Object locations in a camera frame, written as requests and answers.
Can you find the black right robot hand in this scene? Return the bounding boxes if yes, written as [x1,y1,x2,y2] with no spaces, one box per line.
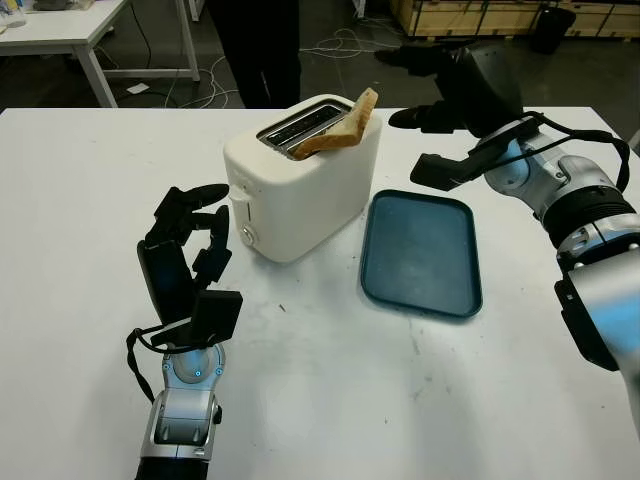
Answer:
[373,42,524,139]

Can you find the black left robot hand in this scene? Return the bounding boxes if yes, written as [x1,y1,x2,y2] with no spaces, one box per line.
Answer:
[137,183,234,324]

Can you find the brown bread slice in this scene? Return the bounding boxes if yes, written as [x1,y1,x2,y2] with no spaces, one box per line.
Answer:
[292,87,379,161]

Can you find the white two-slot toaster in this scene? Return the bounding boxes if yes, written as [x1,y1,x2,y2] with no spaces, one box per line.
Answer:
[223,93,385,265]

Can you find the teal plastic tray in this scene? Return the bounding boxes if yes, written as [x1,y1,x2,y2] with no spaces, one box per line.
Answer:
[358,188,485,326]

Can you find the wooden crate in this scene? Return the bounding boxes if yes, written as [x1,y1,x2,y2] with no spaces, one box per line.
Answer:
[389,0,640,39]

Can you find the black waste bin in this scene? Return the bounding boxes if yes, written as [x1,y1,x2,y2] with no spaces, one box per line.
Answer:
[529,5,577,55]

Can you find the person in dark clothes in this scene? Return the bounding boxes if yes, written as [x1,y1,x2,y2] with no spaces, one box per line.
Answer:
[207,0,302,109]

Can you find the white desk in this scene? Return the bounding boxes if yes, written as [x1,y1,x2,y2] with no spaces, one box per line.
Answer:
[0,0,201,109]

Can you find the clear container with label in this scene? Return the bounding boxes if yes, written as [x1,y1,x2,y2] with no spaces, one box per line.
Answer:
[0,0,29,34]

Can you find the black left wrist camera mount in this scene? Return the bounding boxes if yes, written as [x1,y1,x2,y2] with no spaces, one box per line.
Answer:
[149,289,245,351]

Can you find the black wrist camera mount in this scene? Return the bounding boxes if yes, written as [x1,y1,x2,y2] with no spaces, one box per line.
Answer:
[408,113,544,192]
[149,289,245,351]

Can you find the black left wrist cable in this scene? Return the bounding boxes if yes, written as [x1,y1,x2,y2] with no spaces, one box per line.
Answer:
[124,327,169,404]

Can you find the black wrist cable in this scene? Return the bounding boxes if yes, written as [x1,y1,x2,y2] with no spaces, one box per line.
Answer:
[124,327,169,404]
[499,112,631,194]

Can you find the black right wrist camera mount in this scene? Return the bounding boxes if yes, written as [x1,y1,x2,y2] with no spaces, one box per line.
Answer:
[408,113,544,192]

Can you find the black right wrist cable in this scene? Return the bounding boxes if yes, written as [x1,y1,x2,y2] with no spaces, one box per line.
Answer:
[499,112,631,194]

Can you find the white floor cable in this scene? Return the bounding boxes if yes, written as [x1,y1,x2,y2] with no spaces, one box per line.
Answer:
[164,49,241,109]
[299,27,416,62]

